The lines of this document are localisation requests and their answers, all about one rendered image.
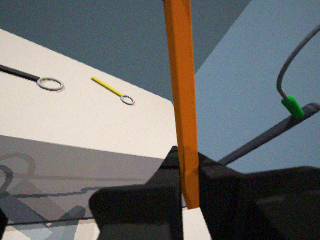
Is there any dark grey handle with metal loop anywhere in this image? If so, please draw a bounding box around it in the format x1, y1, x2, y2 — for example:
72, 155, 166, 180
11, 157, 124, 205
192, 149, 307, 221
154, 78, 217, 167
0, 64, 64, 90

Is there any yellow-handled grey loop tool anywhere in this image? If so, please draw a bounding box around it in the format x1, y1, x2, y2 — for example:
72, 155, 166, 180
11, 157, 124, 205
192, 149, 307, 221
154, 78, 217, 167
91, 77, 134, 105

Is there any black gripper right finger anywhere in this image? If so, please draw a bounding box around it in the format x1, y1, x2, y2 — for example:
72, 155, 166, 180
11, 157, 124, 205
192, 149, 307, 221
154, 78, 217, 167
198, 152, 320, 240

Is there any orange handle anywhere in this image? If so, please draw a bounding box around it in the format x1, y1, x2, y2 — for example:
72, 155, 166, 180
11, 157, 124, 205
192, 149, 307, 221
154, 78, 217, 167
162, 0, 199, 210

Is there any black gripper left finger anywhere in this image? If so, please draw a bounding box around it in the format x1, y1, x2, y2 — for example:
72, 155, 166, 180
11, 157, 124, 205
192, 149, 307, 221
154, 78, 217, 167
88, 146, 184, 240

